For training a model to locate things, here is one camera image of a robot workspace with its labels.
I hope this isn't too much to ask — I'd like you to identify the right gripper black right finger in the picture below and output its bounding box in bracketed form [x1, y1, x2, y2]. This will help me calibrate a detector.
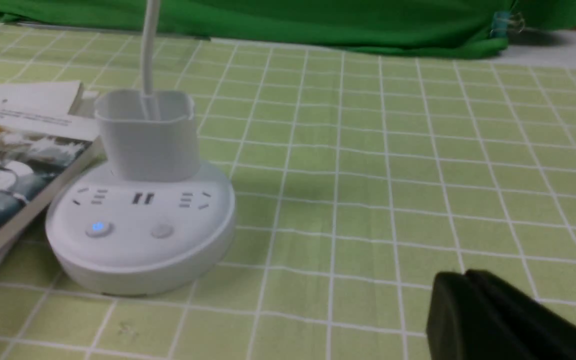
[465, 269, 576, 360]

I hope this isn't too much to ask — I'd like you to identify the green checkered tablecloth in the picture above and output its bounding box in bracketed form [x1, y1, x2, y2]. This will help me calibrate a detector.
[0, 33, 576, 360]

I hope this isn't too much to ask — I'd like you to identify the white desk lamp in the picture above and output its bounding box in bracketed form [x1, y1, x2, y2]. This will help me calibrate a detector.
[45, 0, 236, 297]

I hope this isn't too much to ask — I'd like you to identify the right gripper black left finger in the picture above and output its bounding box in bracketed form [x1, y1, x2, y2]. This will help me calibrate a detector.
[426, 272, 514, 360]

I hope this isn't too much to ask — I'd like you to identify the green backdrop cloth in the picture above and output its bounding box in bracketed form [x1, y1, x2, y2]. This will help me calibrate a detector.
[0, 0, 576, 60]

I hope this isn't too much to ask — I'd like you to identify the top dark-cover book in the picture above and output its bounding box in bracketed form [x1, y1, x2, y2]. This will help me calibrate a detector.
[0, 80, 101, 249]

